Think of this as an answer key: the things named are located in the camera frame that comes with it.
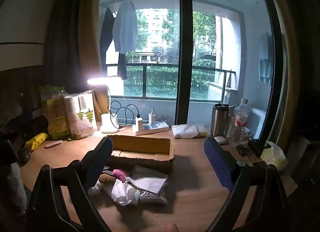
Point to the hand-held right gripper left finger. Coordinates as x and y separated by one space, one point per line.
100 157

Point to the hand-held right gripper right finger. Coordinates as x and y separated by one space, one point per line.
217 164

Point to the dark grey knit cloth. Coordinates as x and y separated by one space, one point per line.
110 169

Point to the brown plush sponge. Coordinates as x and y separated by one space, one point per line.
107 179

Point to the pink sponge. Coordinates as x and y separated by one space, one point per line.
121 175

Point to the bubble wrap bundle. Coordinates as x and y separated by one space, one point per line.
96 189

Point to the white paper towel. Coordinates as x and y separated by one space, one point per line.
122 192

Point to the cardboard box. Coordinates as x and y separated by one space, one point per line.
140 144

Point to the green cartoon tissue pack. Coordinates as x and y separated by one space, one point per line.
137 194

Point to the clear plastic bag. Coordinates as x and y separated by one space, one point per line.
152 195

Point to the person's left forearm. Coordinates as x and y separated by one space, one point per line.
12 189

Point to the person's right hand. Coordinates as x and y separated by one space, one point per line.
171 228

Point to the yellow packet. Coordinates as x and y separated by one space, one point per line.
37 140

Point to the small white case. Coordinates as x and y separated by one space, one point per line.
220 140

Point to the small yellow pack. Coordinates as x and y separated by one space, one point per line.
203 131

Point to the black handheld device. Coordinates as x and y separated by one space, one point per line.
255 148

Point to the green plastic bag pack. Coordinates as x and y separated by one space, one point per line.
56 124

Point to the paper cup pack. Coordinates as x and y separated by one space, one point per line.
80 119

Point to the steel thermos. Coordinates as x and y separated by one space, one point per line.
220 122

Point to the white plastic packet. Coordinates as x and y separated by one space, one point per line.
186 131

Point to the clear water bottle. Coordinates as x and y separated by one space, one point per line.
238 122

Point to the white balcony appliance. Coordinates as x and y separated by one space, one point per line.
258 122

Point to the white power strip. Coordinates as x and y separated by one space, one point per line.
155 127

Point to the dark grey curtain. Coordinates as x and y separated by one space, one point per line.
65 47

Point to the black balcony railing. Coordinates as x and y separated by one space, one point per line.
160 64

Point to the tan curtain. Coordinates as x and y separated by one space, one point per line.
290 59
90 47

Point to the teal hanging towel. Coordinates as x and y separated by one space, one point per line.
265 64

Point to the black hanging garment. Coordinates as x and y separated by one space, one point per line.
107 37

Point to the light blue hanging shirt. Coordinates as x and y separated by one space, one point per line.
125 29

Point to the black door frame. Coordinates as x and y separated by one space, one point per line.
183 47

